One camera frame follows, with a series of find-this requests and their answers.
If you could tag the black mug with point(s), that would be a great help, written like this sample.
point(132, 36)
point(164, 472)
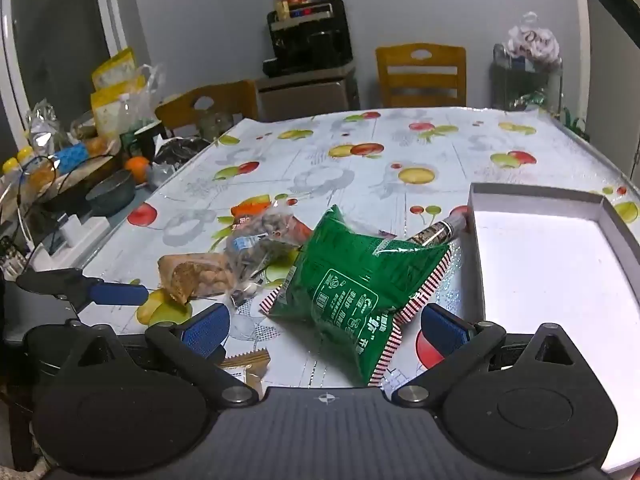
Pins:
point(147, 141)

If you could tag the crumpled clear wrapper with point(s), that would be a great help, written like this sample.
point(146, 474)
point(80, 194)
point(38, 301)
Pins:
point(246, 294)

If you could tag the clear bag of round biscuits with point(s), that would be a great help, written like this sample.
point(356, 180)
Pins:
point(195, 275)

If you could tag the blue textured roll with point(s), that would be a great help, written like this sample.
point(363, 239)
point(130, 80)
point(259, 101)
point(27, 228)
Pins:
point(71, 157)

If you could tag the wooden chair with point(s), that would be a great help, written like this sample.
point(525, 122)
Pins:
point(235, 102)
point(395, 85)

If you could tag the grey bowl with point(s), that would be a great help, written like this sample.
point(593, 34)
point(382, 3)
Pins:
point(110, 195)

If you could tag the white cardboard tray box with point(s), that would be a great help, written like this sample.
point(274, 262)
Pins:
point(550, 270)

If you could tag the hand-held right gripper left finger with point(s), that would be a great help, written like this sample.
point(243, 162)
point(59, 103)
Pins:
point(205, 332)

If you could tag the glass jar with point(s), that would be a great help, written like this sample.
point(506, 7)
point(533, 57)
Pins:
point(215, 124)

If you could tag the small brown wafer packet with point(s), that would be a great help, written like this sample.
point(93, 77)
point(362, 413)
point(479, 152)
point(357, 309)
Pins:
point(245, 367)

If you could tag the clear plastic bag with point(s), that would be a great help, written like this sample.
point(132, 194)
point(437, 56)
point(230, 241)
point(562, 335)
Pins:
point(147, 90)

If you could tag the fruit-print tablecloth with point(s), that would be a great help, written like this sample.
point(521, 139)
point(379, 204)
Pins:
point(350, 180)

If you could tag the white door frame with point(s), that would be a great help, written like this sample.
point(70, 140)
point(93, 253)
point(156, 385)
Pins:
point(114, 10)

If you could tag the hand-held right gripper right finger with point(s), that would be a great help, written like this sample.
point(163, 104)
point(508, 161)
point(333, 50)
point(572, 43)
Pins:
point(445, 332)

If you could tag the orange fruit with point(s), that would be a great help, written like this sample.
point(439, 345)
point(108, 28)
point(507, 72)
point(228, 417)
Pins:
point(136, 168)

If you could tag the metal storage rack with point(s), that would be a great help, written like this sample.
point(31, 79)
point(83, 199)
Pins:
point(525, 85)

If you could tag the dark cooking pan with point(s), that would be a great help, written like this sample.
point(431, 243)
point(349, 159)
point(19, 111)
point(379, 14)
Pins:
point(75, 187)

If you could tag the black plastic bag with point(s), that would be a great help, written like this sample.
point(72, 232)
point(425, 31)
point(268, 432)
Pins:
point(177, 152)

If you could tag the yellow food bag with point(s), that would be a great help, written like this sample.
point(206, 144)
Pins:
point(107, 107)
point(115, 67)

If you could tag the white power adapter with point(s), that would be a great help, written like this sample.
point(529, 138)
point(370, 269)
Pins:
point(80, 230)

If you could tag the clear bag of nuts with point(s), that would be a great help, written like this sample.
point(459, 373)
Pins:
point(260, 240)

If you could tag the silver foil bag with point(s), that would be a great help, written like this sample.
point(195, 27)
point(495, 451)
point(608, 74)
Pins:
point(45, 125)

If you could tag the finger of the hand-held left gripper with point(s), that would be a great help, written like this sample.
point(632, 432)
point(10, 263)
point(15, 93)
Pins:
point(117, 294)

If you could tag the white plastic shopping bag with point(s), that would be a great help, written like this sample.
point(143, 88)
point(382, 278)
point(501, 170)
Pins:
point(532, 37)

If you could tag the green wrapped packets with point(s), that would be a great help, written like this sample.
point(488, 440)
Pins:
point(530, 100)

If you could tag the dark brown snack tube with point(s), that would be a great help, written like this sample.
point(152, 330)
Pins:
point(432, 232)

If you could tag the green snack bag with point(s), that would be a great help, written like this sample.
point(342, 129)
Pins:
point(340, 280)

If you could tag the grey cabinet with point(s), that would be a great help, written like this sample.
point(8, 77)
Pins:
point(305, 97)

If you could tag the small yellow bottle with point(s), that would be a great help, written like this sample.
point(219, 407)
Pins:
point(283, 9)

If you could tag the black tea machine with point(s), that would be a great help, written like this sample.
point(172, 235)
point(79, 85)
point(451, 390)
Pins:
point(330, 35)

